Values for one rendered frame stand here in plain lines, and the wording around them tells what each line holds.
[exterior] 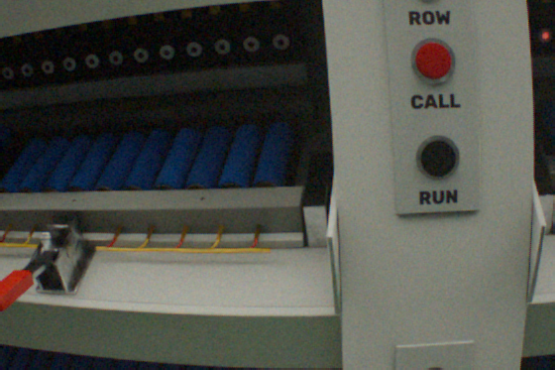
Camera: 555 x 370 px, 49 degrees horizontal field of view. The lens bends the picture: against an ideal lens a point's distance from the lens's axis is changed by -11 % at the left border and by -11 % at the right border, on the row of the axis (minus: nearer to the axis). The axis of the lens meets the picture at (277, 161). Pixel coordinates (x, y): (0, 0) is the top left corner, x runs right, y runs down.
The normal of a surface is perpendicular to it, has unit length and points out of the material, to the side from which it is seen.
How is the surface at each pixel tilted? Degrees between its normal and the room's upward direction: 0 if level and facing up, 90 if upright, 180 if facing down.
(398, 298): 90
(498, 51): 90
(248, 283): 23
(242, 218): 113
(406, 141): 90
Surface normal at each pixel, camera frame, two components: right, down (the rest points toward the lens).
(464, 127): -0.17, 0.20
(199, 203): -0.13, -0.83
